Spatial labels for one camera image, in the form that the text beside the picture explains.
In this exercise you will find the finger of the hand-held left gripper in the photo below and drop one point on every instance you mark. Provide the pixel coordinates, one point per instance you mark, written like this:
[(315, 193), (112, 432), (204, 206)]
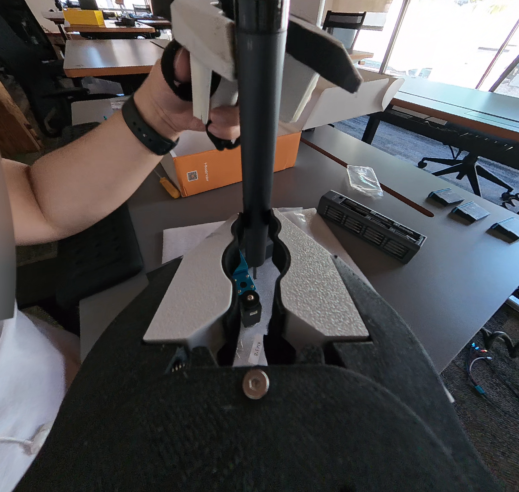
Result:
[(206, 37), (324, 58)]

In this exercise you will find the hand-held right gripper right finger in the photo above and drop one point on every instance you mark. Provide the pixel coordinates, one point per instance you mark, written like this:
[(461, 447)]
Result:
[(320, 297)]

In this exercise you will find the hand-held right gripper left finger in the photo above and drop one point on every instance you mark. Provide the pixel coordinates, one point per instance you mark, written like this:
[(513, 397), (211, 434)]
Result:
[(190, 297)]

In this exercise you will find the blue servo bracket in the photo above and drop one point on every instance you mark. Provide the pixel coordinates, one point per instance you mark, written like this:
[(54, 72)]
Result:
[(243, 277)]

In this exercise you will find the dark grey electric screwdriver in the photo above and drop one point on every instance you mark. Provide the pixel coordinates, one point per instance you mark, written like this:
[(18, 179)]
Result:
[(259, 114)]

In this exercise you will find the person's left forearm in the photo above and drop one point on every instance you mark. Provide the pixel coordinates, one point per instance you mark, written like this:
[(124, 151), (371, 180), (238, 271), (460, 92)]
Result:
[(81, 183)]

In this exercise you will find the wood-edged grey desk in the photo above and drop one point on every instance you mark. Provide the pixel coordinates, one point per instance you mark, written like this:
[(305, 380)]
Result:
[(109, 56)]

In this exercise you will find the orange-edged grey desk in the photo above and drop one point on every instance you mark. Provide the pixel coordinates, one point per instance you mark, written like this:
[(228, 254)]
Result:
[(466, 102)]

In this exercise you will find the person's left hand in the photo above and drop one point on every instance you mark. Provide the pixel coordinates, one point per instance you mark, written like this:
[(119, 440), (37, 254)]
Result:
[(166, 102)]

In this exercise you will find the black chair at window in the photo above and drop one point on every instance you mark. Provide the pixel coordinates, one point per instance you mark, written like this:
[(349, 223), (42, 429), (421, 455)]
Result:
[(344, 29)]

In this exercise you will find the small labelled screw bag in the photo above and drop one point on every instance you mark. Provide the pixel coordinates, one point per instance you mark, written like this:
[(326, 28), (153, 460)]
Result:
[(257, 350)]

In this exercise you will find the black vented rectangular module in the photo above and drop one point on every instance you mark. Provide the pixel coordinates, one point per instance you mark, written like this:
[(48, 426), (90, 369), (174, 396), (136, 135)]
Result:
[(369, 228)]

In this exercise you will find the black mesh office chair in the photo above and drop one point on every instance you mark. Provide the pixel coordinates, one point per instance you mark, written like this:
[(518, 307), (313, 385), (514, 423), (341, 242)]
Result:
[(97, 264)]

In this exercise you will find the black laptop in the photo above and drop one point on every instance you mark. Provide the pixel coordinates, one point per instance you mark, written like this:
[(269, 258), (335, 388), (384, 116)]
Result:
[(87, 2)]

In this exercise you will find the black wrist band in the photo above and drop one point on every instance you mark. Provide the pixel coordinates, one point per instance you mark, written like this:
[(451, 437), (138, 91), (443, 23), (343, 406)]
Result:
[(148, 131)]

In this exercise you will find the yellow box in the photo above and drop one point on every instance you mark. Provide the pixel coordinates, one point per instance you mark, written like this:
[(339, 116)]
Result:
[(83, 17)]

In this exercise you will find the clear plastic bag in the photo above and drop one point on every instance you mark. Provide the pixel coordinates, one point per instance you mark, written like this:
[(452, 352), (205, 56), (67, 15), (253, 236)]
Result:
[(365, 181)]

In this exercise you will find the large window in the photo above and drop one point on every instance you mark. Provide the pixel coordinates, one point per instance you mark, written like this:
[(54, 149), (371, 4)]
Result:
[(446, 25)]

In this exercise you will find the orange cardboard box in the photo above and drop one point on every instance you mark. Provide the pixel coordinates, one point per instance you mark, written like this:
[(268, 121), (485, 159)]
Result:
[(211, 171)]

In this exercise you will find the small black blue-edged part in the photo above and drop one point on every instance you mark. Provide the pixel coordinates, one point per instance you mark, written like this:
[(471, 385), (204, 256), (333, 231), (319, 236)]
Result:
[(470, 212), (507, 230), (446, 196)]

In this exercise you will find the black office chair base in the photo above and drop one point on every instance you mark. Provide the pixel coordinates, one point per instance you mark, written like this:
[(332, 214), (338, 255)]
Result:
[(466, 167)]

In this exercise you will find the black high-back office chair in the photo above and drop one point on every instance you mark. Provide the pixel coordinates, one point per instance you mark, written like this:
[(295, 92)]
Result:
[(28, 62)]

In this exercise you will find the person's white shirt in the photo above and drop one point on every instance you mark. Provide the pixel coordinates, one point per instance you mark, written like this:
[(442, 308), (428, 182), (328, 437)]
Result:
[(24, 378)]

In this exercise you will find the wooden panel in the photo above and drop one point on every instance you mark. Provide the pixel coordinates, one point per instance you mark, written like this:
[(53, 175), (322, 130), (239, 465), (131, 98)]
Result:
[(16, 127)]

